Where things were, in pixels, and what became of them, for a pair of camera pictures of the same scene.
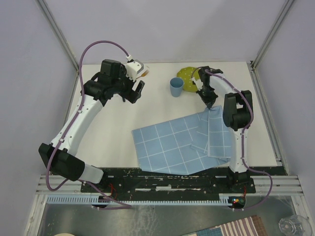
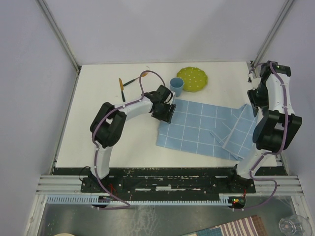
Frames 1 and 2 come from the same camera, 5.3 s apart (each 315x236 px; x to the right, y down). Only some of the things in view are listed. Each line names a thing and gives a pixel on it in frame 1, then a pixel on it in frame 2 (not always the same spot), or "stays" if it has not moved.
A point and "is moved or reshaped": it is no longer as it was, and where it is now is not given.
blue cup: (176, 84) stays
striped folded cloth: (250, 226) stays
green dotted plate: (187, 73) stays
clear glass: (295, 225) stays
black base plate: (218, 181) stays
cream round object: (64, 234) stays
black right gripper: (209, 101) to (251, 93)
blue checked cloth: (183, 145) is moved or reshaped
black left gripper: (130, 95) to (167, 117)
